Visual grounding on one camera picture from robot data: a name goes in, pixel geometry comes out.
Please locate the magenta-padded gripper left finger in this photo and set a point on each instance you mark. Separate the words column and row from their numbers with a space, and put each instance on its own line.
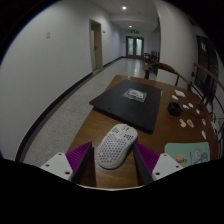
column 79, row 156

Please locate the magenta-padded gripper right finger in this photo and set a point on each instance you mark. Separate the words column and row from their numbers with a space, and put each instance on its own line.
column 148, row 158

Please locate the white perforated computer mouse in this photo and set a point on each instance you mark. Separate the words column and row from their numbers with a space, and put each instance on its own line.
column 115, row 146

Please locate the small beige sticker piece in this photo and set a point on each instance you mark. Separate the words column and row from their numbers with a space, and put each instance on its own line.
column 182, row 123
column 190, row 123

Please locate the small black box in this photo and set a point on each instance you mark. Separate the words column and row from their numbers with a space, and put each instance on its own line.
column 174, row 108

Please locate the large black flat board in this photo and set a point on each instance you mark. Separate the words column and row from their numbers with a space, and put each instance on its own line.
column 120, row 108

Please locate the small white sticker piece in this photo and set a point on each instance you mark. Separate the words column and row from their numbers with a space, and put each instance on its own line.
column 203, row 134
column 203, row 122

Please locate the clear plastic bag with label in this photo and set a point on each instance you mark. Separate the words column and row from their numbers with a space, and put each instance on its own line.
column 134, row 95

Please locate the white flat packet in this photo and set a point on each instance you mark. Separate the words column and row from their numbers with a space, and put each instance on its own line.
column 180, row 93

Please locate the wooden armchair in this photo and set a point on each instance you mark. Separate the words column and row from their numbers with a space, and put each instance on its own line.
column 166, row 68

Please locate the black railing with wooden handrail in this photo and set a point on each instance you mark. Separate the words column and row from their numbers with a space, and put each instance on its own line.
column 208, row 75

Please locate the dark window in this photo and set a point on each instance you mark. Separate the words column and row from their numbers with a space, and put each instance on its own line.
column 204, row 63

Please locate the glass double door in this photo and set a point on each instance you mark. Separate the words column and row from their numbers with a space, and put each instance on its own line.
column 135, row 46

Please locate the beige side door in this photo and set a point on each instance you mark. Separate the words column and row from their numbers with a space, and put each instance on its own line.
column 96, row 45

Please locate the green exit sign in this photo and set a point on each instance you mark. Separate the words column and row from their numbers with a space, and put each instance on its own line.
column 134, row 31

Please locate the round ceiling light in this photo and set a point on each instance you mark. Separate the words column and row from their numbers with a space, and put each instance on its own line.
column 124, row 7
column 130, row 26

